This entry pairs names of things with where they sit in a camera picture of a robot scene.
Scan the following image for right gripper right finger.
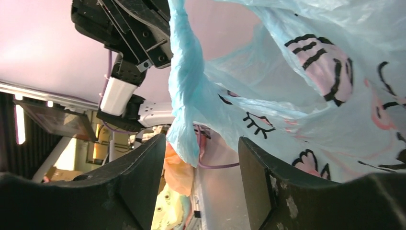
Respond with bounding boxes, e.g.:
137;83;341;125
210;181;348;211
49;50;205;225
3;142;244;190
238;137;406;230

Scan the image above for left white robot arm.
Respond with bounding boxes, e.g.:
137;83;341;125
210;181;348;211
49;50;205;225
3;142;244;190
71;0;173;132

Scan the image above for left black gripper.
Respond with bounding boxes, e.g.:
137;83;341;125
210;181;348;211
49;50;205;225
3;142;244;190
71;0;173;69

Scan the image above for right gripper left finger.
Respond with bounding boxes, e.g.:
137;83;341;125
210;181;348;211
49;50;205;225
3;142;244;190
0;134;166;230

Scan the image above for light blue plastic bag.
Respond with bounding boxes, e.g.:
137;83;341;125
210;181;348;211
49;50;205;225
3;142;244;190
167;0;406;183

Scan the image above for orange plastic bag background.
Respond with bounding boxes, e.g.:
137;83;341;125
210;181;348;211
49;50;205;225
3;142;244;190
163;141;194;196

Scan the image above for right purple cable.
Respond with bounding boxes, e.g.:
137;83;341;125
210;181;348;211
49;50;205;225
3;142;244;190
196;125;240;170

